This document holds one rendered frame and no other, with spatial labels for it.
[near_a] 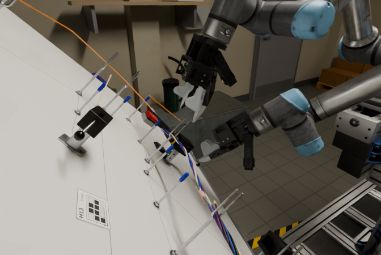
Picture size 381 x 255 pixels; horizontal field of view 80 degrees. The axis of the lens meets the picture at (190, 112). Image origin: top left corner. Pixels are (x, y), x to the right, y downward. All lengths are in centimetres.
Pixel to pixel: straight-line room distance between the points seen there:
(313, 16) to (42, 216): 53
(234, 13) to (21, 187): 50
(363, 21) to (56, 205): 105
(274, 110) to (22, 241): 58
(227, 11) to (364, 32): 67
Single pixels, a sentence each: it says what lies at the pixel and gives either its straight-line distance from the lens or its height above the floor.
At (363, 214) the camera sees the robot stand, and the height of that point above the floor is 23.
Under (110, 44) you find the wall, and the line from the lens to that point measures 272.
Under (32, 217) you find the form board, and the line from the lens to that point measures 29.
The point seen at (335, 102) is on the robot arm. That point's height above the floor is 123.
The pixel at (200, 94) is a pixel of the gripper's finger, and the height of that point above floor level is 129.
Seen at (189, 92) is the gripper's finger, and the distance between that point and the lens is 65.
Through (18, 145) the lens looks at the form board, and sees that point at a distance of 35.
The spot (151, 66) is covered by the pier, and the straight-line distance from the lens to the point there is 271.
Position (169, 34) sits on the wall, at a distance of 294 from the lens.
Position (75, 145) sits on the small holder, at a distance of 40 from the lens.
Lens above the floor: 149
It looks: 25 degrees down
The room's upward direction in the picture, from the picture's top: straight up
